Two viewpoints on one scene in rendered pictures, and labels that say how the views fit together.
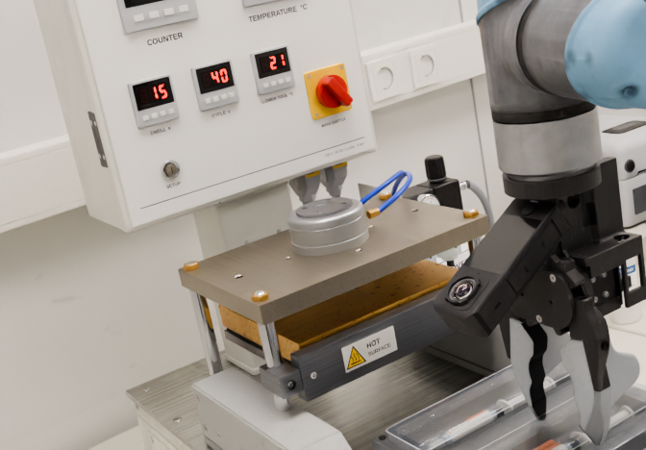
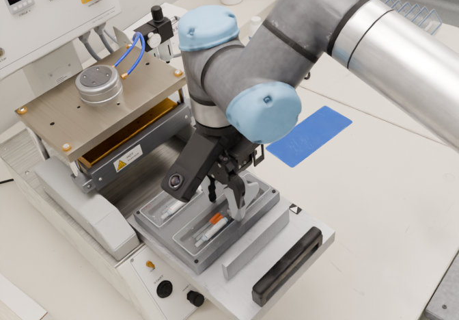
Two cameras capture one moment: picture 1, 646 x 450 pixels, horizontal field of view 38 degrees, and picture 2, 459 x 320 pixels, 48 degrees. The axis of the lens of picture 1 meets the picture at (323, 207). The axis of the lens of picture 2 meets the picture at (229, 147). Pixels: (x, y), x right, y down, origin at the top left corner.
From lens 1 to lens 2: 0.33 m
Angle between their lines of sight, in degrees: 31
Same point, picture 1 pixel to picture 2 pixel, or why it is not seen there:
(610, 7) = (249, 105)
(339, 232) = (106, 94)
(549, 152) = (218, 118)
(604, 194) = not seen: hidden behind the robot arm
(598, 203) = not seen: hidden behind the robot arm
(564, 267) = (225, 163)
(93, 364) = not seen: outside the picture
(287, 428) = (89, 206)
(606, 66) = (246, 133)
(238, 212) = (44, 60)
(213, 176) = (26, 49)
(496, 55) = (190, 73)
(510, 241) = (199, 153)
